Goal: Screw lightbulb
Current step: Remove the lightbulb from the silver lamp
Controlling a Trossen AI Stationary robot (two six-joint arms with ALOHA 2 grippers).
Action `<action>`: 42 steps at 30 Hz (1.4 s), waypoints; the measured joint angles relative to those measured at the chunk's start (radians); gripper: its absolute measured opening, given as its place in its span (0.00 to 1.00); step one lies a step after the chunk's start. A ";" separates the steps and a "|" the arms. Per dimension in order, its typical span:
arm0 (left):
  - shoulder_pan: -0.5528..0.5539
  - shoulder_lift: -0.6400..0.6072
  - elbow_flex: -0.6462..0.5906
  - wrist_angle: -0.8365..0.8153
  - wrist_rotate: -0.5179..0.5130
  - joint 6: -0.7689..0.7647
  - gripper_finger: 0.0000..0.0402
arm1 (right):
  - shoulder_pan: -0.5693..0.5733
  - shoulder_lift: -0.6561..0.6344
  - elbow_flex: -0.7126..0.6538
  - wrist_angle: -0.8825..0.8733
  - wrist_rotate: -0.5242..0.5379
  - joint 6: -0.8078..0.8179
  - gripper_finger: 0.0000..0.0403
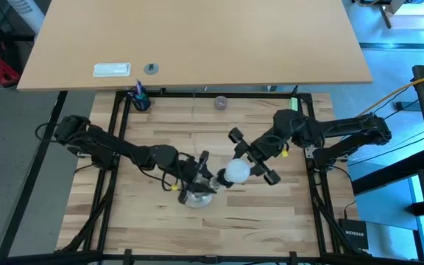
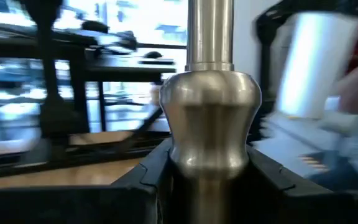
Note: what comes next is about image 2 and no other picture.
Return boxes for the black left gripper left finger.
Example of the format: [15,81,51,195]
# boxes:
[0,138,176,224]

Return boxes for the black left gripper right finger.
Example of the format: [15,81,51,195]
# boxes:
[244,145,358,224]

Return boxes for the stainless steel bottle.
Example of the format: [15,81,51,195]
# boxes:
[159,0,262,224]

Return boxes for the white cylinder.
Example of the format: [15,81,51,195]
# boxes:
[273,11,358,119]

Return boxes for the black desk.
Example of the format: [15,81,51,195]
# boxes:
[0,27,177,83]

